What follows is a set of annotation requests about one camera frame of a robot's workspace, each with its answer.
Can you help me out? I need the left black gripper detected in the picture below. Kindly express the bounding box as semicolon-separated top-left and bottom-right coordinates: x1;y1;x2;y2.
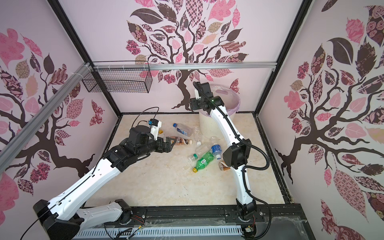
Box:
136;136;176;158

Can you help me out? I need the green soda bottle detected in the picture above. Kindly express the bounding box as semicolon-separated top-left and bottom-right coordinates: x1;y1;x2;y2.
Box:
193;151;215;173

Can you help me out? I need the green-label clear white-cap bottle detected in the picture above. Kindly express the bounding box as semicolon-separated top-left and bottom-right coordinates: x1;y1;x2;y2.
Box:
188;145;210;162

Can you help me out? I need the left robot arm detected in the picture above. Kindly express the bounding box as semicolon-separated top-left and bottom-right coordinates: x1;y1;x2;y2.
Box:
33;125;177;240

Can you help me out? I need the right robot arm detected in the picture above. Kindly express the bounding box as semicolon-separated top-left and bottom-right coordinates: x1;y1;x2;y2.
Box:
190;82;257;221

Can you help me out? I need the white bin with purple liner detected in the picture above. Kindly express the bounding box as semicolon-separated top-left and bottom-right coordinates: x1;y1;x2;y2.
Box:
199;83;241;136

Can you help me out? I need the blue-cap clear bottle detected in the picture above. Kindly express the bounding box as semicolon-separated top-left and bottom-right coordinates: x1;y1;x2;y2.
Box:
173;123;200;137

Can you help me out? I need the crumpled clear white-cap bottle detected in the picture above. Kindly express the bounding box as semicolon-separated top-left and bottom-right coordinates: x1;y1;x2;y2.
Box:
195;132;206;147

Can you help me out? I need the blue-label clear water bottle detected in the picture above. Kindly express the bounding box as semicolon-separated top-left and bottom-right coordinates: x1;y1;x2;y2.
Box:
211;136;223;161

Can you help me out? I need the brown coffee bottle right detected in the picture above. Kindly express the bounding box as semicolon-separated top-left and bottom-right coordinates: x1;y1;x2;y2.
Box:
219;162;231;171

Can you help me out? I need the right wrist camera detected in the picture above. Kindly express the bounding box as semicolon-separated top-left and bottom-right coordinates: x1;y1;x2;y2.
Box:
194;89;201;100

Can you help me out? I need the back aluminium rail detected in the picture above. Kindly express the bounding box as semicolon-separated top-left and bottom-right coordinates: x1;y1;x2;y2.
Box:
93;62;277;71

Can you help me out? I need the aluminium rail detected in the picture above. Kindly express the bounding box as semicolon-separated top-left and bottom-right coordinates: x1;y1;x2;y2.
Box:
1;63;91;173
93;62;277;71

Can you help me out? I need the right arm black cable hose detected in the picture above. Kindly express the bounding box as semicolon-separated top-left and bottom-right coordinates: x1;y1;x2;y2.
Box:
193;81;272;240

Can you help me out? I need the black wire basket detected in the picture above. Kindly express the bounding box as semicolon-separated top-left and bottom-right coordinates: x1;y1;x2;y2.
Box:
82;60;153;94

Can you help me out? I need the white slotted cable duct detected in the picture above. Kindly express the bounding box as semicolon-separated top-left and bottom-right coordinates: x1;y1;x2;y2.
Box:
74;226;242;240

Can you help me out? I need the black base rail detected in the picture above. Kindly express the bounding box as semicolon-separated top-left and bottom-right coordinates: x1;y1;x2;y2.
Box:
59;203;316;240

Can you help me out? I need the left aluminium rail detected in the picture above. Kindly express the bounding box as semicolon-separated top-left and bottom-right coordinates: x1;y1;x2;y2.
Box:
1;63;91;173

